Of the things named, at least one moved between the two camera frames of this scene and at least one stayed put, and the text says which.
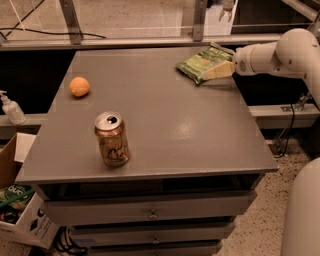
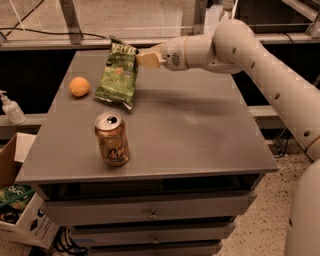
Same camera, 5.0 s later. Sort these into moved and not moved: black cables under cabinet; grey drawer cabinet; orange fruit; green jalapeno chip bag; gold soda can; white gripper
Moved: green jalapeno chip bag; white gripper
Not moved: orange fruit; grey drawer cabinet; gold soda can; black cables under cabinet
